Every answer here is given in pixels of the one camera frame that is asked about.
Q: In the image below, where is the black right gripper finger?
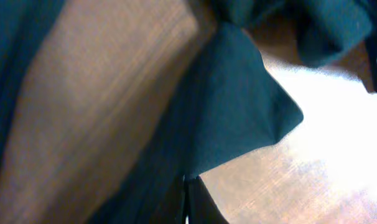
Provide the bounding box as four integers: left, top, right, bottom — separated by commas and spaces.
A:
185, 176, 228, 224

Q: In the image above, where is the black leggings red waistband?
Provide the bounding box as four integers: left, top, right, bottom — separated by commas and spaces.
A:
0, 1, 303, 223

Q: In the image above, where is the crumpled black garment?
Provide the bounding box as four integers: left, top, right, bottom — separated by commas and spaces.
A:
211, 0, 377, 92

